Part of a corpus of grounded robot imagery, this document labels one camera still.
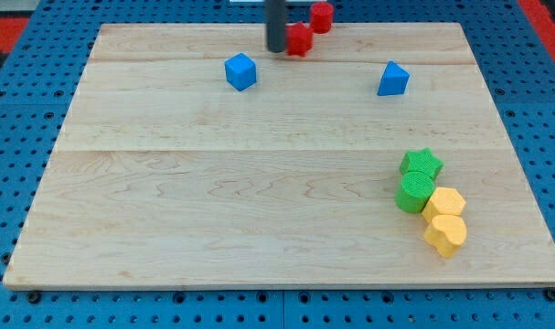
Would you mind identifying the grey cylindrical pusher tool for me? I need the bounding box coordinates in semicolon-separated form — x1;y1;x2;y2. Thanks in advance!
264;0;287;53

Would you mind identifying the light wooden board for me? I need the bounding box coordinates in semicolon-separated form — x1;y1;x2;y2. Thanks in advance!
3;23;555;291

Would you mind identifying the red star block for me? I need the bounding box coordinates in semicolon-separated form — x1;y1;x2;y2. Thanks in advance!
286;21;314;57

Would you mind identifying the green cylinder block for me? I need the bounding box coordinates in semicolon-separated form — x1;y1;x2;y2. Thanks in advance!
395;172;435;213

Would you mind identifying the yellow heart block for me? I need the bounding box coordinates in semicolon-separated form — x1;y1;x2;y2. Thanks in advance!
423;215;467;259

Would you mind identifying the yellow hexagon block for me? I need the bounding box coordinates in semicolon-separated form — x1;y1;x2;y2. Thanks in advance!
422;187;466;222

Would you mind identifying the blue cube block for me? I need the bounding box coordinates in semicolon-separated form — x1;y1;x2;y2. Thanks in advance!
224;53;257;91

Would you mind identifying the green star block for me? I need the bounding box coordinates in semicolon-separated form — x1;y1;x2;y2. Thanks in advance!
400;148;444;181

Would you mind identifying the blue triangular prism block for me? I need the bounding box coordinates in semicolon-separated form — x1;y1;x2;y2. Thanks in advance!
377;61;411;96

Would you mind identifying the red cylinder block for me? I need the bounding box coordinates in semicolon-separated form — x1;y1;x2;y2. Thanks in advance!
310;2;335;34

